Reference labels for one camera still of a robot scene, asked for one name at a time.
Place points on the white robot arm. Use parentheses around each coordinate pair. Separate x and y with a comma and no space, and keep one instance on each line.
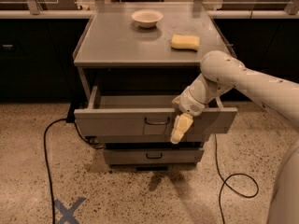
(221,72)

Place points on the yellow sponge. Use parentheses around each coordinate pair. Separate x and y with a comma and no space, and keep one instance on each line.
(191,42)

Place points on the white bowl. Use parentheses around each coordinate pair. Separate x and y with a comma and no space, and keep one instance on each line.
(147,18)

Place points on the grey top drawer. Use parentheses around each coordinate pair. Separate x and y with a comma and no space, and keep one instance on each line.
(114,118)

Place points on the dark lab counter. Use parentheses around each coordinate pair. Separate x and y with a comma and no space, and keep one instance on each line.
(36,62)

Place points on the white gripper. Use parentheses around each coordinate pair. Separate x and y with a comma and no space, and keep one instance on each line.
(191,104)

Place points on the grey drawer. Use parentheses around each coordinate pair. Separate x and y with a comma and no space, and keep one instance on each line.
(152,156)
(134,138)
(114,118)

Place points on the blue tape cross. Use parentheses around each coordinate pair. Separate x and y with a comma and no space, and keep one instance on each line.
(68,213)

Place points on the grey drawer cabinet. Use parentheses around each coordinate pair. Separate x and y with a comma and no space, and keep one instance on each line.
(122,59)

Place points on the grey middle drawer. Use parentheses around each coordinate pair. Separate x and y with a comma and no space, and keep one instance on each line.
(134,138)

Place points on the grey bottom drawer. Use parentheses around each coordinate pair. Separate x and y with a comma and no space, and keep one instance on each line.
(152,156)

